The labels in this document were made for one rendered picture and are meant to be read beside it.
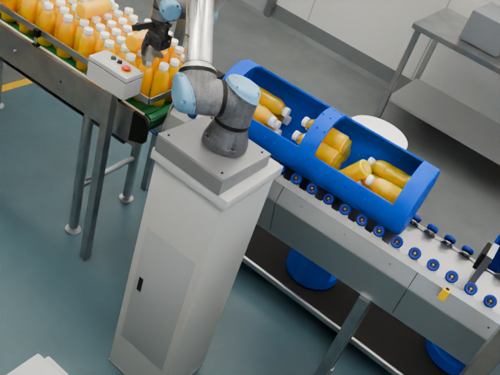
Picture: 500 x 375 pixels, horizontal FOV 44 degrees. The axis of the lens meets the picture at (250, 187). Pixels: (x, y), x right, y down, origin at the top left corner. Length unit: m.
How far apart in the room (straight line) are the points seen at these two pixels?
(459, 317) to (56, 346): 1.65
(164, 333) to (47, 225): 1.15
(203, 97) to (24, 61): 1.38
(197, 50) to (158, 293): 0.92
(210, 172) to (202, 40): 0.40
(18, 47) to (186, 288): 1.44
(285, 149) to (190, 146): 0.51
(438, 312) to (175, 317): 0.96
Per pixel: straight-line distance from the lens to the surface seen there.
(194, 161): 1.91
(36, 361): 1.06
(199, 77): 1.86
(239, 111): 1.90
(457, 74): 5.65
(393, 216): 2.26
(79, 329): 2.93
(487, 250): 2.36
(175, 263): 2.19
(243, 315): 3.15
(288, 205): 2.45
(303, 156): 2.32
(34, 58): 3.01
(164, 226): 2.15
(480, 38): 4.75
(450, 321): 2.42
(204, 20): 1.94
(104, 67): 2.52
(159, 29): 2.54
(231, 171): 1.91
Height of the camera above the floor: 2.32
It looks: 36 degrees down
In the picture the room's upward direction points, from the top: 20 degrees clockwise
